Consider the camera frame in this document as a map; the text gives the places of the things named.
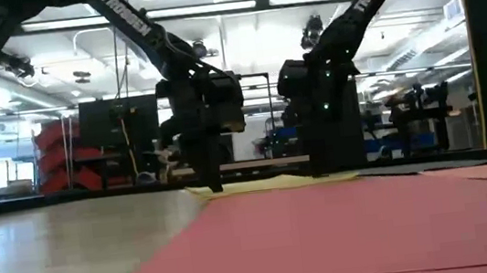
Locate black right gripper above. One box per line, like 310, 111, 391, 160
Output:
292, 59, 371, 180

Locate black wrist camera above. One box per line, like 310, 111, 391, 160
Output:
207, 68, 249, 136
280, 100, 303, 129

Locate black monitor screen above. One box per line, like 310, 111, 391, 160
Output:
77, 93, 164, 161

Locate yellow hanging cable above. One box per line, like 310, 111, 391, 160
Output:
117, 114, 140, 179

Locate grey dome object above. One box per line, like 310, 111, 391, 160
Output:
134, 170, 158, 187

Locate round black ceiling lamp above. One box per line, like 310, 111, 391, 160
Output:
190, 38, 210, 60

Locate red stacked bins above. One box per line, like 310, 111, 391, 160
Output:
31, 111, 135, 197

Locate black standing panel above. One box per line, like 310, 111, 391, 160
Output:
323, 75, 368, 171

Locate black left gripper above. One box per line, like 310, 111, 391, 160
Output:
154, 70, 232, 199

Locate person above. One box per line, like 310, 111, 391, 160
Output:
152, 115, 187, 177

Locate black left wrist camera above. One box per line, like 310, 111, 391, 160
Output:
207, 68, 249, 136

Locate dark ceiling rail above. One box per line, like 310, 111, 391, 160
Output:
0, 0, 365, 42

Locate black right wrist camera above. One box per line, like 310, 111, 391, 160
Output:
280, 100, 303, 129

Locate black robot workstation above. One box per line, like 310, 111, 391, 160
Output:
382, 79, 461, 160

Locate blue equipment cart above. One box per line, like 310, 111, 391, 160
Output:
263, 113, 304, 158

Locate yellow paper sheet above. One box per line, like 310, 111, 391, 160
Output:
184, 164, 364, 203

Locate light wooden tabletop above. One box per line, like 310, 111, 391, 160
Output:
172, 154, 311, 179

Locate blue crate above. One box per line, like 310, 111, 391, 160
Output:
363, 131, 439, 156

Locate black ceiling track light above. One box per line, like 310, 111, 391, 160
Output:
297, 14, 326, 52
2, 50, 37, 82

